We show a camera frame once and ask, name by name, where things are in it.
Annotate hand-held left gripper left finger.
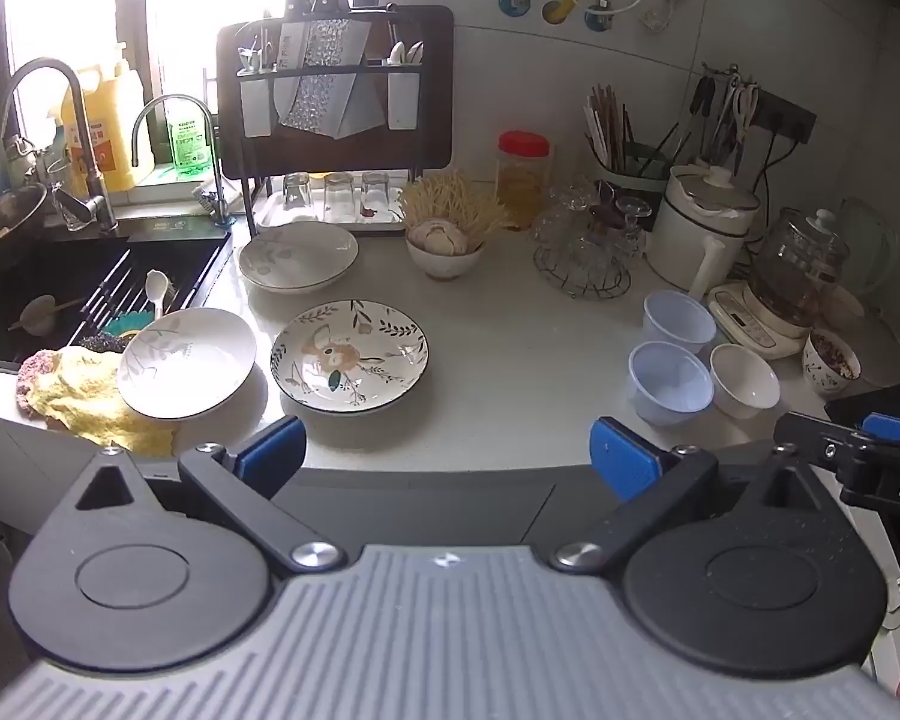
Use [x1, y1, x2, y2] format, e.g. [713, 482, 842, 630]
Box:
[73, 415, 347, 575]

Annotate glass kettle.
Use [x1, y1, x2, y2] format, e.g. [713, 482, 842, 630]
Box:
[748, 208, 850, 331]

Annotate plain steel cleaver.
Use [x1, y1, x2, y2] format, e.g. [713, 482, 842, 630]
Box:
[333, 60, 392, 141]

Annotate stainless steel bowl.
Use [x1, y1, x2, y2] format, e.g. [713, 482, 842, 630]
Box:
[0, 183, 51, 276]

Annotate black wall utensil rack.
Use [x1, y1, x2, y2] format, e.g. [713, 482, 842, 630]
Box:
[691, 64, 820, 166]

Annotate hanging scissors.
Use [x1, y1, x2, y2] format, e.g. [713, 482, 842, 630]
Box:
[720, 78, 760, 152]

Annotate grey kitchen base cabinet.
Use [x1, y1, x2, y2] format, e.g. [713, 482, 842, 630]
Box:
[0, 408, 777, 565]

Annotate yellow detergent jug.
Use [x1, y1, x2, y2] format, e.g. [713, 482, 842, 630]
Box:
[59, 43, 149, 194]

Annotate steel wool scrubber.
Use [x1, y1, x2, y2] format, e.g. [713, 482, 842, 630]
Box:
[77, 328, 130, 355]

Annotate pink dish cloth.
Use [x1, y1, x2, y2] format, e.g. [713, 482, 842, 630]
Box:
[14, 348, 70, 422]

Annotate black knife and dish rack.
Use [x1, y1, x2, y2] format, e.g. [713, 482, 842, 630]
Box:
[217, 3, 430, 238]

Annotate bundle of dried noodles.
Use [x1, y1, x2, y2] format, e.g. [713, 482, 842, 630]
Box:
[398, 172, 512, 250]

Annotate white electric pot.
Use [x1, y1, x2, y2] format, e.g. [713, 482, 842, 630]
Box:
[644, 163, 764, 302]

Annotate sink drain rod rack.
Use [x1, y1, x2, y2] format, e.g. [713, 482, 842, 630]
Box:
[81, 238, 222, 332]

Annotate white rice paddle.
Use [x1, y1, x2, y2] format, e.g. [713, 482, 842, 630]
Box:
[143, 269, 173, 321]

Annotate black gas stove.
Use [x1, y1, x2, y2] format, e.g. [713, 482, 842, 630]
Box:
[823, 381, 900, 430]

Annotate wire cup rack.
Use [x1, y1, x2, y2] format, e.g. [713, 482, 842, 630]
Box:
[532, 240, 632, 302]

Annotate oil jar with red lid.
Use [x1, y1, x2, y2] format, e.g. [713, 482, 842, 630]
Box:
[494, 130, 553, 231]

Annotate small chrome faucet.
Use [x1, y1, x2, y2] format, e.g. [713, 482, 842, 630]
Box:
[130, 93, 235, 227]

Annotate black kitchen sink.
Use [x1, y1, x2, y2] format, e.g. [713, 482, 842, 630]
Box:
[0, 216, 235, 374]

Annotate yellow dish cloth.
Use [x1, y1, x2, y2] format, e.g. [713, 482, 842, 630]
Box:
[26, 345, 183, 457]

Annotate white utensil cup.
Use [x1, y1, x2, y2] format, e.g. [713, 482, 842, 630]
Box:
[385, 70, 422, 131]
[238, 78, 273, 139]

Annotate white plate with grey leaves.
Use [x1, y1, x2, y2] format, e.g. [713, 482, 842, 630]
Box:
[115, 307, 259, 422]
[238, 220, 360, 296]

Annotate dark brown cutting board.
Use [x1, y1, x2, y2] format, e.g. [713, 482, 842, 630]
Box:
[217, 4, 455, 179]

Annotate white ceramic bowl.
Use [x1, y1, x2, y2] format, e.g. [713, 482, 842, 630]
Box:
[709, 343, 782, 422]

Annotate bundle of chopsticks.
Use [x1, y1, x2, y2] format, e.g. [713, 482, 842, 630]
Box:
[583, 82, 640, 173]

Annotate translucent white plastic bowl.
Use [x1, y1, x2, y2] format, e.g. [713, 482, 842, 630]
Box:
[642, 289, 718, 358]
[628, 340, 716, 428]

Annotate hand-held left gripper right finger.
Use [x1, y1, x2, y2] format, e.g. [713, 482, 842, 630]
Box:
[549, 417, 827, 572]

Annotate teal flower sink strainer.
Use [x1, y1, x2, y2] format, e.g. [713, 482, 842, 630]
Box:
[100, 310, 149, 347]

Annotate cream kettle heating base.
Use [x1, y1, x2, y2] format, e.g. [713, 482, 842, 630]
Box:
[708, 280, 812, 362]

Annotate white dish brush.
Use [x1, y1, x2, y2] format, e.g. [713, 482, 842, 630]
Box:
[193, 178, 231, 220]

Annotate floral print plate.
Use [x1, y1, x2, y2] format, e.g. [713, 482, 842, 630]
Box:
[270, 299, 431, 416]

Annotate white drip tray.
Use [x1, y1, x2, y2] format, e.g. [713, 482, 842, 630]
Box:
[258, 186, 407, 235]

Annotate tall dark kitchen faucet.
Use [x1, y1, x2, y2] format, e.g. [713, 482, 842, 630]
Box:
[0, 55, 119, 234]

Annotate brown chopsticks pair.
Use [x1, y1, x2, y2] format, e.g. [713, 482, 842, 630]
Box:
[7, 295, 89, 332]

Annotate cluster of glass cups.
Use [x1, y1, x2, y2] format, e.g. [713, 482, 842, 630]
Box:
[532, 178, 655, 278]

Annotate leaf-patterned bowl with spices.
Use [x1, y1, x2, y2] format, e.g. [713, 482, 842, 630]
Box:
[802, 328, 863, 399]

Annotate green chopstick holder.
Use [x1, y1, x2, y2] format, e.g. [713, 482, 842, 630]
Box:
[591, 138, 692, 197]

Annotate green soap bottle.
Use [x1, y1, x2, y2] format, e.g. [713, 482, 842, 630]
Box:
[165, 100, 212, 175]

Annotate hammered steel cleaver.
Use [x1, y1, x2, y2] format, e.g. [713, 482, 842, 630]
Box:
[273, 18, 370, 137]

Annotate garlic bulbs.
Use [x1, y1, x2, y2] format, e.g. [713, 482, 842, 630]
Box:
[408, 217, 467, 254]

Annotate white bowl holding garlic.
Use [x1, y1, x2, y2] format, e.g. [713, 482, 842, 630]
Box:
[406, 229, 485, 283]

